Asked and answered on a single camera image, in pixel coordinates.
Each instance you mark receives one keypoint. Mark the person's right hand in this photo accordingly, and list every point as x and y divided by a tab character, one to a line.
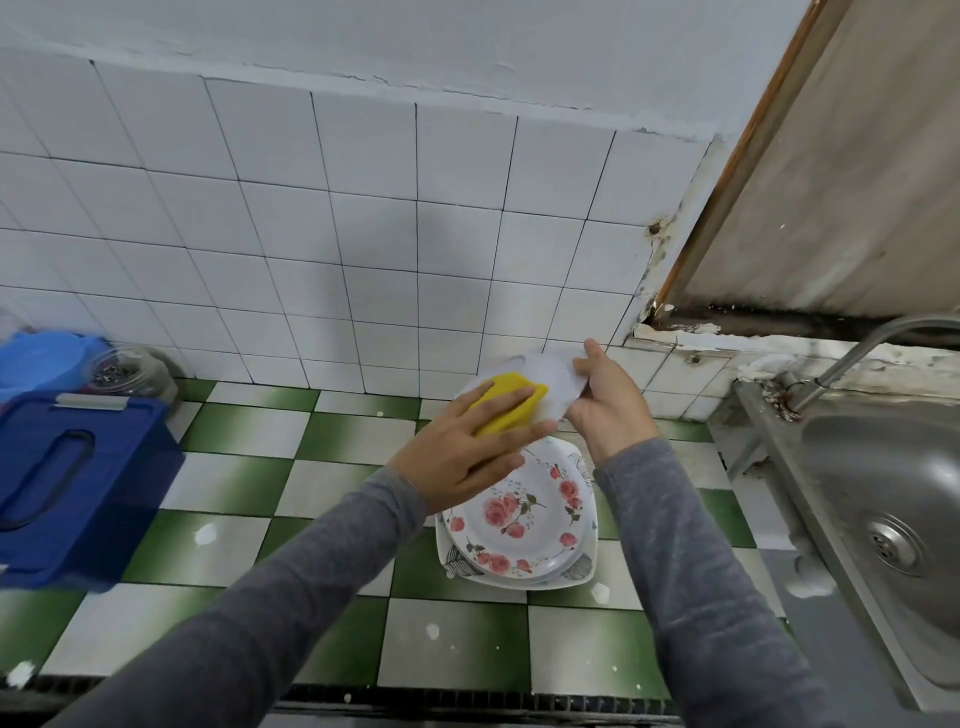
615	408

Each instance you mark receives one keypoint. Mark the person's left hand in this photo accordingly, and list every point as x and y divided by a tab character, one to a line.
450	458

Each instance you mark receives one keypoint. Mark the rose-pattern plate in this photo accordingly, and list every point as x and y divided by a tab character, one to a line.
518	525
555	375

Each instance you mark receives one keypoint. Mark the person's right forearm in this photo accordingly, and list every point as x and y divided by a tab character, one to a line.
720	600

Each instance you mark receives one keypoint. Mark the metal faucet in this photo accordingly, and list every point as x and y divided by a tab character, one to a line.
863	353

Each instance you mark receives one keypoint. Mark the stainless steel sink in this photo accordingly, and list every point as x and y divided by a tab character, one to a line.
885	510

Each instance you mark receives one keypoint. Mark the glass jar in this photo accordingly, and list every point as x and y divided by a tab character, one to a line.
132	372

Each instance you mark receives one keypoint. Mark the blue plastic box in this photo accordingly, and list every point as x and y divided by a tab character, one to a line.
75	488

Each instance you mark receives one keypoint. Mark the blue plastic bowl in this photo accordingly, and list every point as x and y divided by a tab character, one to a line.
45	360

